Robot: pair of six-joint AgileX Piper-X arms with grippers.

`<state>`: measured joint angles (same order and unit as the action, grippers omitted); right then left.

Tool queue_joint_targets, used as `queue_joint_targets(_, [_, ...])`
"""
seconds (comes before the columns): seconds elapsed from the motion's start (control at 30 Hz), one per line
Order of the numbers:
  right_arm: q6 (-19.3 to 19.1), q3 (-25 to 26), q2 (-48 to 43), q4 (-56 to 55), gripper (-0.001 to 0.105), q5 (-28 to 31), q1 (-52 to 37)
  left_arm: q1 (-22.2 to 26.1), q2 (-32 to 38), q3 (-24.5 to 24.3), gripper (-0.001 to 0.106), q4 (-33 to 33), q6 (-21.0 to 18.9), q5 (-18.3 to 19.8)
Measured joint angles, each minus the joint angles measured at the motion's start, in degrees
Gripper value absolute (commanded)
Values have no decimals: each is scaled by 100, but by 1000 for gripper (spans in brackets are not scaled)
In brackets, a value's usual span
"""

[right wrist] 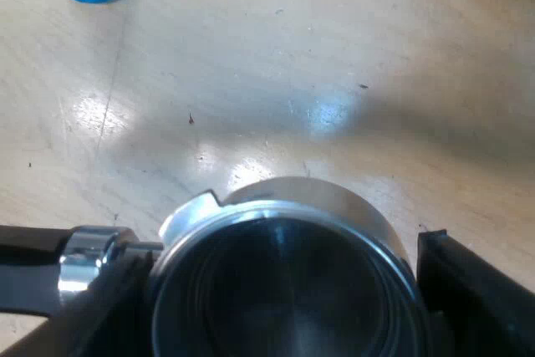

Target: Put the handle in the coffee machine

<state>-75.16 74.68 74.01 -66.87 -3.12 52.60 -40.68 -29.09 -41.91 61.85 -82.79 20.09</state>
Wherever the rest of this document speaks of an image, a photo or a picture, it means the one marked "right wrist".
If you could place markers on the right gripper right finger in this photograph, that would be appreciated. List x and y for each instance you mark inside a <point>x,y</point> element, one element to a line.
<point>476,302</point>

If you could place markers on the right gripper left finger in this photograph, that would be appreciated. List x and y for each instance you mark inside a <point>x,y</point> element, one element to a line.
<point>119,315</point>

